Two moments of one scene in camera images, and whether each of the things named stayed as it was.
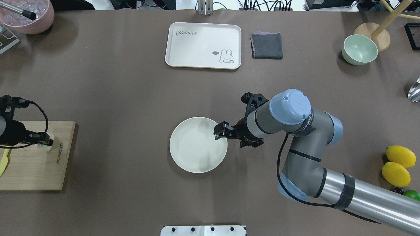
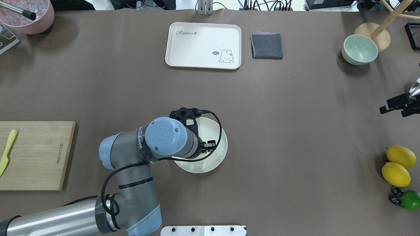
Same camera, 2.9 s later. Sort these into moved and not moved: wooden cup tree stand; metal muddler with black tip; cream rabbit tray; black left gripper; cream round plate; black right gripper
Moved: black right gripper; black left gripper
Not moved: metal muddler with black tip; cream round plate; cream rabbit tray; wooden cup tree stand
